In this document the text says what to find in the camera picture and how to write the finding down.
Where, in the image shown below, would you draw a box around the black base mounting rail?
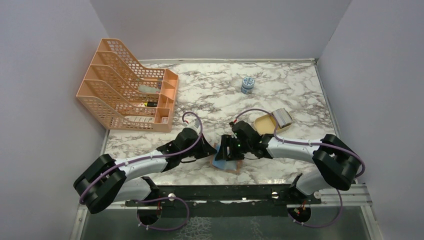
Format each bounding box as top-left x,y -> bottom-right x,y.
125,184 -> 322,218

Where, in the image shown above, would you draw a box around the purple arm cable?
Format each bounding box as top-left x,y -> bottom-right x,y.
229,108 -> 366,229
78,111 -> 204,205

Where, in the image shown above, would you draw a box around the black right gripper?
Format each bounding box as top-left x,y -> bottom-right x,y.
215,134 -> 252,161

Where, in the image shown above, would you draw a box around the tan leather card holder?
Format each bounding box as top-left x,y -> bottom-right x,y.
209,155 -> 243,174

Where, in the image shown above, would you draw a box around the orange plastic file organizer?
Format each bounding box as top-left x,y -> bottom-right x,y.
76,38 -> 180,133

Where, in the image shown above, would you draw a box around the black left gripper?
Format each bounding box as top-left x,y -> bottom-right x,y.
180,132 -> 217,160

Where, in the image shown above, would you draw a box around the small blue white jar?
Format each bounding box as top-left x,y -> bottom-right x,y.
241,76 -> 255,95

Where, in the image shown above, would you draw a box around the yellow black marker pen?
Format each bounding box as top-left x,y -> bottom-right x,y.
137,101 -> 158,108

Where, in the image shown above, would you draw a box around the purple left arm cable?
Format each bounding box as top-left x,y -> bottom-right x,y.
78,111 -> 204,205

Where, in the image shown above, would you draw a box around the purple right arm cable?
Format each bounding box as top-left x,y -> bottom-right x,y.
229,108 -> 366,229

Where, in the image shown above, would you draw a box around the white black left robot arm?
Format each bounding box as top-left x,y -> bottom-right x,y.
73,127 -> 217,214

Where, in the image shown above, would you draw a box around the white boxes in organizer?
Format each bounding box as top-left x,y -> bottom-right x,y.
125,115 -> 155,123

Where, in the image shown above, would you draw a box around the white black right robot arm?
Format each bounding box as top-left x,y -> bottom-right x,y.
212,121 -> 364,204

